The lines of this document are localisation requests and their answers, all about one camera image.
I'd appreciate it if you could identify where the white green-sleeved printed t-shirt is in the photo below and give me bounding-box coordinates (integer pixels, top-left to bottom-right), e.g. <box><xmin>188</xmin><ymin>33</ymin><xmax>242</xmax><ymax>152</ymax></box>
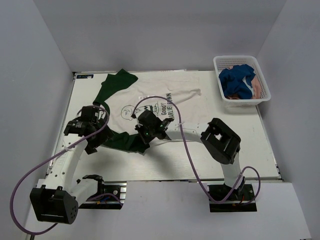
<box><xmin>94</xmin><ymin>69</ymin><xmax>205</xmax><ymax>153</ymax></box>

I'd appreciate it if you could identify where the blue t-shirt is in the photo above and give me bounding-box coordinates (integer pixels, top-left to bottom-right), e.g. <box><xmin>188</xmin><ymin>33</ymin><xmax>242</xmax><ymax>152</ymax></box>
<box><xmin>218</xmin><ymin>64</ymin><xmax>256</xmax><ymax>97</ymax></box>

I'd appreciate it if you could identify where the pink t-shirt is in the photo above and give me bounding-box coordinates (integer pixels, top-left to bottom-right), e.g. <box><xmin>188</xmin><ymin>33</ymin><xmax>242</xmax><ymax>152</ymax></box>
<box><xmin>225</xmin><ymin>76</ymin><xmax>262</xmax><ymax>100</ymax></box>

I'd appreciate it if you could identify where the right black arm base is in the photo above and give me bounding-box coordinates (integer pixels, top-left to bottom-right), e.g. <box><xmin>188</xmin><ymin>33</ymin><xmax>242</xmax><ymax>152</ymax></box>
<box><xmin>207</xmin><ymin>184</ymin><xmax>257</xmax><ymax>213</ymax></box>

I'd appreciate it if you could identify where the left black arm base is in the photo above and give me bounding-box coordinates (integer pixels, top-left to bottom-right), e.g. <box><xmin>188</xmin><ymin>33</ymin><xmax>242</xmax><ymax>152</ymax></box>
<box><xmin>79</xmin><ymin>182</ymin><xmax>127</xmax><ymax>210</ymax></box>

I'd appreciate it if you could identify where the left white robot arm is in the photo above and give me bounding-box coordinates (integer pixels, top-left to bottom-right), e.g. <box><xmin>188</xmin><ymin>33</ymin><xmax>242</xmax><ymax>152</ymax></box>
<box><xmin>29</xmin><ymin>105</ymin><xmax>114</xmax><ymax>224</ymax></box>

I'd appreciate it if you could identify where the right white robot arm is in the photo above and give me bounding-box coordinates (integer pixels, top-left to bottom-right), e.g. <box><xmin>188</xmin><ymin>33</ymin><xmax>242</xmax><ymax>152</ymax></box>
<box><xmin>132</xmin><ymin>110</ymin><xmax>244</xmax><ymax>200</ymax></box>

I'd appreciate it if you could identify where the blue label sticker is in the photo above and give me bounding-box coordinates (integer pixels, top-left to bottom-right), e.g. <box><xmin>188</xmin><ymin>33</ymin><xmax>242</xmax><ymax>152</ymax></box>
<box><xmin>76</xmin><ymin>74</ymin><xmax>94</xmax><ymax>79</ymax></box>

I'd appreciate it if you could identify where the white plastic basket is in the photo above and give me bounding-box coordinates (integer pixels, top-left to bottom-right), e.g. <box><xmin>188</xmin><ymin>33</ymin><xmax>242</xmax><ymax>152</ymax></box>
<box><xmin>213</xmin><ymin>55</ymin><xmax>271</xmax><ymax>108</ymax></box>

